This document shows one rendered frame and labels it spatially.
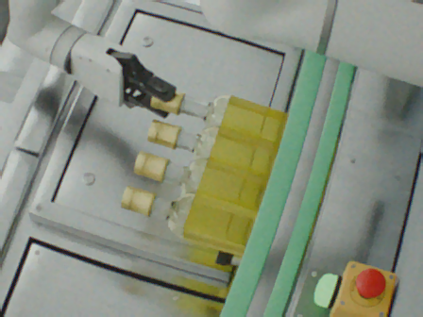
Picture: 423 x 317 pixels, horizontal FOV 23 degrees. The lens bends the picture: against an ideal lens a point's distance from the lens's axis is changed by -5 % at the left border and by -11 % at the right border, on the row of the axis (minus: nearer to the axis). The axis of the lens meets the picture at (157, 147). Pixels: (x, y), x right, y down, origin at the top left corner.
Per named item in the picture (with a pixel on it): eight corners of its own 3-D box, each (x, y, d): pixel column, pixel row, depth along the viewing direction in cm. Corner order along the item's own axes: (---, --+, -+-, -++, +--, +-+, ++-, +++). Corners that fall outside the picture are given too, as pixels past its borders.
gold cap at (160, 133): (181, 135, 167) (154, 126, 167) (183, 123, 163) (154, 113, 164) (174, 155, 165) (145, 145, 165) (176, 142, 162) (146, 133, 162)
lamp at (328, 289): (338, 284, 134) (318, 278, 135) (345, 271, 131) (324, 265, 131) (329, 314, 132) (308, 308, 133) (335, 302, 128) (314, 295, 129)
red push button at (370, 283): (356, 273, 130) (362, 262, 127) (384, 281, 129) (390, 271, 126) (347, 300, 128) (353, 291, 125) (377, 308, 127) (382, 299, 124)
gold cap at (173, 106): (185, 101, 169) (157, 93, 170) (186, 88, 166) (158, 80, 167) (177, 120, 168) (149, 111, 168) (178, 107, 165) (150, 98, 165)
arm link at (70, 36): (51, 79, 175) (64, 87, 174) (49, 47, 168) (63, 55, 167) (78, 48, 178) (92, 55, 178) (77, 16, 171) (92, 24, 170)
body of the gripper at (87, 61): (59, 84, 175) (117, 116, 172) (59, 47, 166) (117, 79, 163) (87, 53, 178) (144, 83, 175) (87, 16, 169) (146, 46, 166)
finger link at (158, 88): (127, 83, 167) (165, 105, 165) (128, 72, 164) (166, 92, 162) (140, 69, 168) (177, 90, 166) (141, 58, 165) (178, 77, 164)
